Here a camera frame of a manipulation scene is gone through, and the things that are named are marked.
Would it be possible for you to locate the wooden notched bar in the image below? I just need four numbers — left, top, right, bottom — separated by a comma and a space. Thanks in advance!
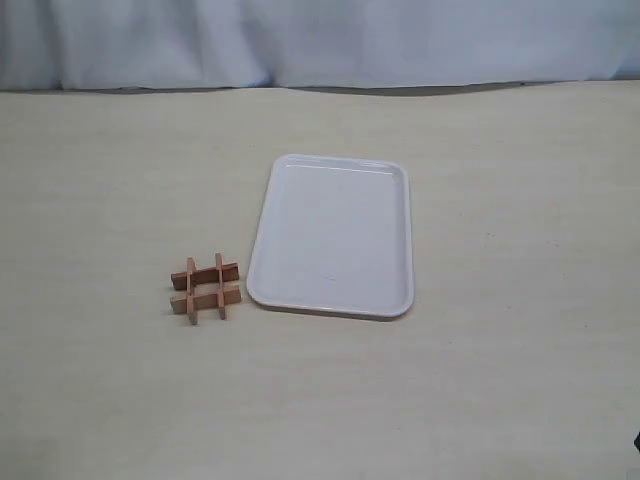
185, 257, 198, 326
170, 286, 242, 319
171, 263, 240, 291
215, 252, 228, 320

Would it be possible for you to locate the white plastic tray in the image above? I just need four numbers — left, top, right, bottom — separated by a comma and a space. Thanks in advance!
246, 154, 415, 319

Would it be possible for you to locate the light blue backdrop curtain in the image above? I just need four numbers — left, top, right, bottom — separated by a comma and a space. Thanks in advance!
1, 1, 639, 90

